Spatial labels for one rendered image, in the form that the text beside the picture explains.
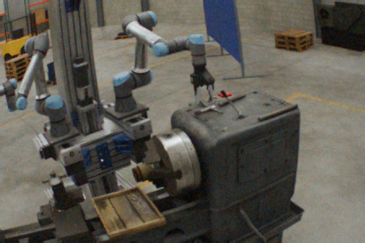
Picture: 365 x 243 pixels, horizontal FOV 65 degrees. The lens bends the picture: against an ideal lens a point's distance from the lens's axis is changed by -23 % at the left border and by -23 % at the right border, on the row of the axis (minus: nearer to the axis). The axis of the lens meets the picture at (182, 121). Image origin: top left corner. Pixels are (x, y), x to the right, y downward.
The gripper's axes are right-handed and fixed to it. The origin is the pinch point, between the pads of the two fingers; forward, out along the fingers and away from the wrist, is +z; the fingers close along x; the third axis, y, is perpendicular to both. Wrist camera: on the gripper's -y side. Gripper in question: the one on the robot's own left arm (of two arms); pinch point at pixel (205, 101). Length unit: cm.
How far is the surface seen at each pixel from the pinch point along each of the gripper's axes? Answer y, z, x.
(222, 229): -32, 60, 12
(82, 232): -31, 33, 83
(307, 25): 680, 91, -802
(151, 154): -9.0, 15.1, 35.0
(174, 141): -18.3, 7.2, 26.4
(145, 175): -16.1, 21.0, 42.2
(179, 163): -25.9, 14.3, 28.5
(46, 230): -7, 44, 104
